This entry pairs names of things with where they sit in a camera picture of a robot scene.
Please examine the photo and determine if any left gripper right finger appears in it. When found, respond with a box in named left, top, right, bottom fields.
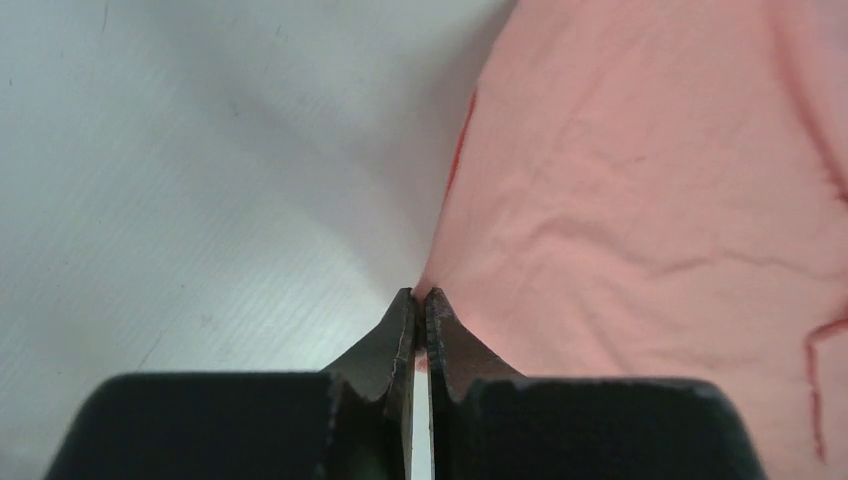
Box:
left=423, top=289, right=766, bottom=479

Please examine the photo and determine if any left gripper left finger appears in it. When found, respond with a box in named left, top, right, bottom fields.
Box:
left=47, top=288, right=416, bottom=479

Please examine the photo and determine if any pink t-shirt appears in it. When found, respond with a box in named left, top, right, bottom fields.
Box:
left=416, top=1, right=847, bottom=479

